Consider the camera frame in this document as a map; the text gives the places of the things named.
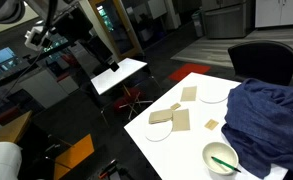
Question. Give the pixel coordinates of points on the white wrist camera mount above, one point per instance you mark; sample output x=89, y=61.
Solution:
x=36, y=37

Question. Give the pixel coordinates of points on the large tan cardboard sheet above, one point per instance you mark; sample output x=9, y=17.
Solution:
x=181, y=120

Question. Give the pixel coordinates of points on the red floor mat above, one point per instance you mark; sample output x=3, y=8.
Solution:
x=189, y=71

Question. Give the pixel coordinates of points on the red stool wooden legs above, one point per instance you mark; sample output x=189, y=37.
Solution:
x=129, y=100

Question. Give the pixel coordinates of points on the green pen black cap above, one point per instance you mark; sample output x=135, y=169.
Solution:
x=224, y=164

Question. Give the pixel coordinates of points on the dark blue knit cloth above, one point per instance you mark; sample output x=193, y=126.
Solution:
x=266, y=123

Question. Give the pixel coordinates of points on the white round coaster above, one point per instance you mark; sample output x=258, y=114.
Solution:
x=212, y=94
x=157, y=132

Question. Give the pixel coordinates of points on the grey trash bin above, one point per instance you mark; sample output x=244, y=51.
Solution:
x=198, y=23

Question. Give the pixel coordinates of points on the small white side table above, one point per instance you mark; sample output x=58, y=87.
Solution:
x=117, y=75

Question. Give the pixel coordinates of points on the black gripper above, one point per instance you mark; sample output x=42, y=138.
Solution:
x=73, y=26

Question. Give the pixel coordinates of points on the orange framed glass door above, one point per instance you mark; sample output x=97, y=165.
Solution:
x=117, y=28

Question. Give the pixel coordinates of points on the tan cardboard stack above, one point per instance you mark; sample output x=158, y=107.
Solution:
x=160, y=116

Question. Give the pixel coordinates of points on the tiny tan cardboard piece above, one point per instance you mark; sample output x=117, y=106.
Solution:
x=175, y=106

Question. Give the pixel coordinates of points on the white cabinet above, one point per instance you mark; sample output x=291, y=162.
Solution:
x=279, y=12

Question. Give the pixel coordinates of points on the light wooden desk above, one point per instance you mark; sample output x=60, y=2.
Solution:
x=7, y=130

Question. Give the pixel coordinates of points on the small tan cardboard square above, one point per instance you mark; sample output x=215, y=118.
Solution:
x=211, y=124

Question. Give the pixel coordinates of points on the stainless steel refrigerator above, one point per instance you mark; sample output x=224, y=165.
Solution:
x=224, y=18

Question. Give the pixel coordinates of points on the white rounded robot base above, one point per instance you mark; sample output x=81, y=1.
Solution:
x=1, y=161

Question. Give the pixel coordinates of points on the medium tan cardboard sheet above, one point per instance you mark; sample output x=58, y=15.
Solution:
x=188, y=93

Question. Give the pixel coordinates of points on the black office chair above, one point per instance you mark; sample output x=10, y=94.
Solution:
x=262, y=61

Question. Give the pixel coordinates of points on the cream ceramic bowl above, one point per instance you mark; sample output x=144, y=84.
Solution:
x=216, y=151

